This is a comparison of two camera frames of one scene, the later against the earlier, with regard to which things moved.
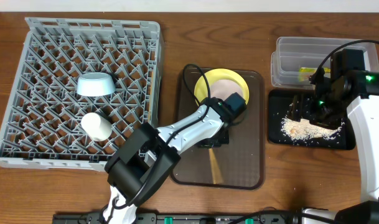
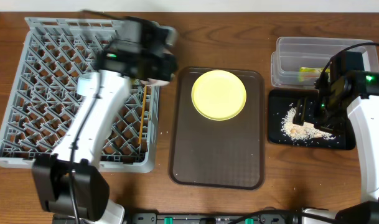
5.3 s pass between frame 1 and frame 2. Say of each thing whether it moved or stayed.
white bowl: moved
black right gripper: stayed
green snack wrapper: stayed
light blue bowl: stayed
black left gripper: moved
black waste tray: stayed
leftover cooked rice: stayed
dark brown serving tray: stayed
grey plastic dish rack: stayed
